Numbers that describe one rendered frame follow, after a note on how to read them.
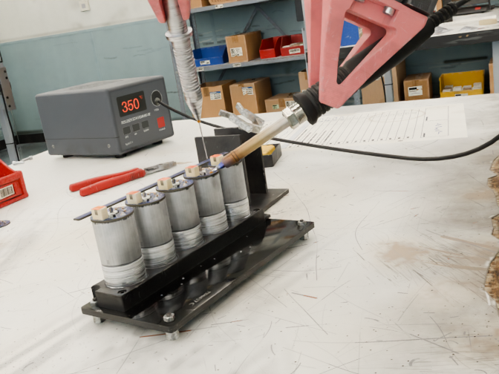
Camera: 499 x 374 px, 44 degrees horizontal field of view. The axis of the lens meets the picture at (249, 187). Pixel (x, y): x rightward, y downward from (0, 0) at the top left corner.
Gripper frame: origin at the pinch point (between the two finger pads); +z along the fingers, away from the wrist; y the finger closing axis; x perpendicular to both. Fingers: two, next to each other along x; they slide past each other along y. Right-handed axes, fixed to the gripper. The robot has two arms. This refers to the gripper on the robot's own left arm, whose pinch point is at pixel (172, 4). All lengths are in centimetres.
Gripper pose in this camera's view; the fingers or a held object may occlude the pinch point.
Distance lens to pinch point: 36.7
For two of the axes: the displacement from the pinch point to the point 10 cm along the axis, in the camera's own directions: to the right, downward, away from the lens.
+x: 0.2, 5.7, -8.2
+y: -9.9, 1.2, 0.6
